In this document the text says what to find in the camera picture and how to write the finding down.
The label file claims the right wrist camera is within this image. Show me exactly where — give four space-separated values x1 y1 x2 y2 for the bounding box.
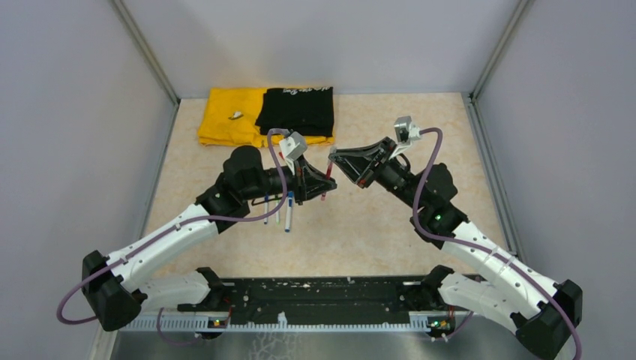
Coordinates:
390 115 422 159

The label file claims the large white blue marker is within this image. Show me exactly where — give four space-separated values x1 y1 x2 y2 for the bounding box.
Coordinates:
284 191 294 233

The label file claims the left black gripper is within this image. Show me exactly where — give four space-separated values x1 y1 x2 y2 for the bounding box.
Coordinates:
242 153 337 204

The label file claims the white blue-ended marker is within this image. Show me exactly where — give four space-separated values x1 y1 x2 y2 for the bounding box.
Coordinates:
263 193 269 225

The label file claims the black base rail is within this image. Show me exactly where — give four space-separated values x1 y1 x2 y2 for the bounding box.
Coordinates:
177 275 459 338

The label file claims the black folded shirt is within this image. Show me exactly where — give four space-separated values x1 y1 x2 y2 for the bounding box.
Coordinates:
256 87 335 137

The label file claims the yellow folded shirt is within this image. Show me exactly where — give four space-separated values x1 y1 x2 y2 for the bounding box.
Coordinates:
197 88 335 148

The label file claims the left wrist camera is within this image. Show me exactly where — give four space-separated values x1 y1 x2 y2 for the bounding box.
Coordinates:
279 131 308 175

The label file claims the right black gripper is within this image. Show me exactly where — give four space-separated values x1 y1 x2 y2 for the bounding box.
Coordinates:
329 136 425 211

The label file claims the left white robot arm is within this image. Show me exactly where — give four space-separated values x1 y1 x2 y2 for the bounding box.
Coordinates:
82 145 337 332

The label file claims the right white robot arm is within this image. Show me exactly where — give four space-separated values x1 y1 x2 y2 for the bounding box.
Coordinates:
328 138 583 359

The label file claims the red gel pen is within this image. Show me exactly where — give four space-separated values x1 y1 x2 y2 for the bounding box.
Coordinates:
320 160 333 201

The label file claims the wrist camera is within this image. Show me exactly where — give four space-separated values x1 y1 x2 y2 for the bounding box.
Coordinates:
390 115 422 159
279 131 308 175

